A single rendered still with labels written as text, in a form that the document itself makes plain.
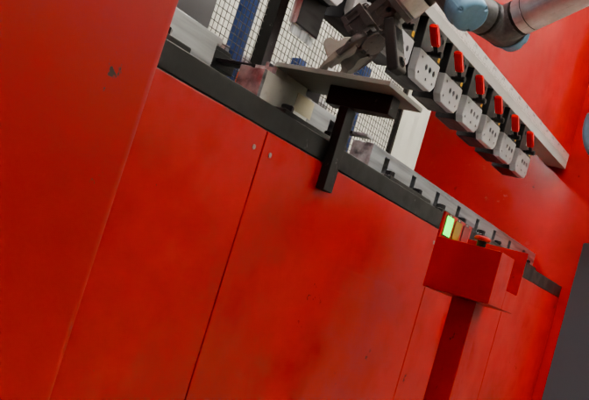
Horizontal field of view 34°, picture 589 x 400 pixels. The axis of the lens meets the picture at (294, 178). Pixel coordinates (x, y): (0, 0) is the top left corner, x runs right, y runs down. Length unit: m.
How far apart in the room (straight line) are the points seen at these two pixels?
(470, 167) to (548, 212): 0.39
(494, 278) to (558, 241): 1.83
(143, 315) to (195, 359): 0.19
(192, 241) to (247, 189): 0.17
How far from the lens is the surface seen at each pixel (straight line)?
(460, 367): 2.31
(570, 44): 3.81
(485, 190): 4.14
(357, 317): 2.28
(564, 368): 1.60
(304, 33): 2.11
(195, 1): 2.60
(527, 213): 4.08
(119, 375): 1.59
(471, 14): 1.91
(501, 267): 2.24
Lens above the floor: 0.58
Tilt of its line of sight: 6 degrees up
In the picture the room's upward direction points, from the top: 17 degrees clockwise
